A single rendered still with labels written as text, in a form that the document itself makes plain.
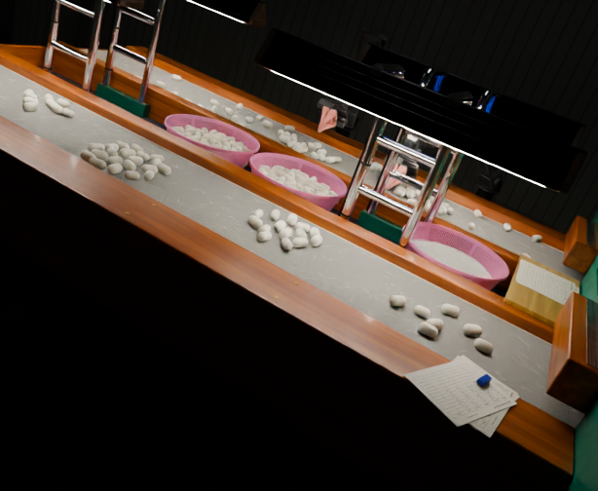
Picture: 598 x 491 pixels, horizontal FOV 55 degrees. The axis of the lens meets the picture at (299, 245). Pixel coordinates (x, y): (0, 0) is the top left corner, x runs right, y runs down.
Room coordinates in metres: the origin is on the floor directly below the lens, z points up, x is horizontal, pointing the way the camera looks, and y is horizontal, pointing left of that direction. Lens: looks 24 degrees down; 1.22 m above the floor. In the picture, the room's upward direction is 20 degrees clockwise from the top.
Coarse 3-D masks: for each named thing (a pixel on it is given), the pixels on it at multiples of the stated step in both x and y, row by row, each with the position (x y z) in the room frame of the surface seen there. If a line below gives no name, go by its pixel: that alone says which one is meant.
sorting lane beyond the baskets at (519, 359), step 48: (0, 96) 1.29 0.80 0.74; (144, 144) 1.32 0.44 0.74; (144, 192) 1.05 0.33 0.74; (192, 192) 1.14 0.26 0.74; (240, 192) 1.23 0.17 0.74; (240, 240) 0.99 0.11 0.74; (336, 240) 1.16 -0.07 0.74; (336, 288) 0.93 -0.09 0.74; (384, 288) 1.00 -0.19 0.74; (432, 288) 1.08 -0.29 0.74; (480, 336) 0.95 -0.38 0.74; (528, 336) 1.02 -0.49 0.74; (528, 384) 0.84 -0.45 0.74
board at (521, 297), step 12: (540, 264) 1.36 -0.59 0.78; (564, 276) 1.34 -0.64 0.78; (516, 288) 1.15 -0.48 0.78; (528, 288) 1.17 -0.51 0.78; (504, 300) 1.08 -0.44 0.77; (516, 300) 1.09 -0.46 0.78; (528, 300) 1.11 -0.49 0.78; (540, 300) 1.13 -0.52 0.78; (552, 300) 1.16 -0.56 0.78; (528, 312) 1.07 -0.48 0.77; (540, 312) 1.07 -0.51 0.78; (552, 312) 1.09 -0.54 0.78; (552, 324) 1.05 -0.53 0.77
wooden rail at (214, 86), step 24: (144, 48) 2.32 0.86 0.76; (168, 72) 2.16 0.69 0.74; (192, 72) 2.19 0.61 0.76; (240, 96) 2.08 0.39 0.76; (288, 120) 2.01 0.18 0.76; (336, 144) 1.93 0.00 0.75; (360, 144) 2.00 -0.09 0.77; (456, 192) 1.82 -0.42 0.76; (504, 216) 1.75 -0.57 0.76; (552, 240) 1.69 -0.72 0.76
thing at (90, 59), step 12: (60, 0) 1.55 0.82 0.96; (96, 0) 1.51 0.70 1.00; (84, 12) 1.52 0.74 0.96; (96, 12) 1.50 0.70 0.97; (96, 24) 1.51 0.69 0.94; (48, 36) 1.55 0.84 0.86; (96, 36) 1.51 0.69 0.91; (48, 48) 1.55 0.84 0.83; (60, 48) 1.54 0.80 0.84; (96, 48) 1.51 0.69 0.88; (48, 60) 1.55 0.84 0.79; (84, 60) 1.51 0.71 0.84; (84, 84) 1.51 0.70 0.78
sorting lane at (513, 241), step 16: (128, 64) 2.06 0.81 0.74; (144, 64) 2.15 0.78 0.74; (160, 80) 2.00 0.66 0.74; (192, 96) 1.93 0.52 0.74; (208, 96) 2.01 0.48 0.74; (224, 112) 1.88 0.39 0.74; (240, 112) 1.95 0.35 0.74; (256, 128) 1.83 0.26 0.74; (272, 128) 1.90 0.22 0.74; (352, 160) 1.85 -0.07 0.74; (352, 176) 1.67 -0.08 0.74; (368, 176) 1.73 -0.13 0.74; (464, 208) 1.75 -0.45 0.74; (464, 224) 1.59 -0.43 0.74; (480, 224) 1.65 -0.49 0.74; (496, 224) 1.71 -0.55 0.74; (496, 240) 1.55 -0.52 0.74; (512, 240) 1.61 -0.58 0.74; (528, 240) 1.66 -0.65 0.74; (544, 256) 1.56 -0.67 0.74; (560, 256) 1.61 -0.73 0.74; (560, 272) 1.47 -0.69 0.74
